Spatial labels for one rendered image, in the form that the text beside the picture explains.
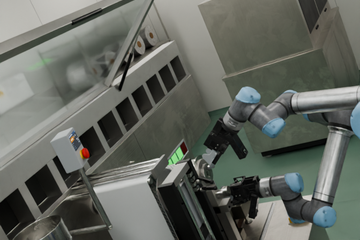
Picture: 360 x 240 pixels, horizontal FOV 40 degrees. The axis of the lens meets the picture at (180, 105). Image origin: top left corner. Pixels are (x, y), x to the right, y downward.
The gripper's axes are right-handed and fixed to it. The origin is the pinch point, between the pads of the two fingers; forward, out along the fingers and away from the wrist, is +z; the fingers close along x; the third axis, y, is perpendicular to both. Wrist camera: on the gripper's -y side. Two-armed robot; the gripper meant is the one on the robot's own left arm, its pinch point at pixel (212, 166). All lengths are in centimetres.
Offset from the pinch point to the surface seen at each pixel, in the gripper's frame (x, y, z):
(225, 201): 4.7, -11.1, 7.2
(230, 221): 5.3, -16.7, 13.4
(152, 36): -404, 151, 164
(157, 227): 36.3, 4.9, 6.7
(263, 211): -23.2, -29.2, 22.6
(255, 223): -15.0, -28.0, 23.9
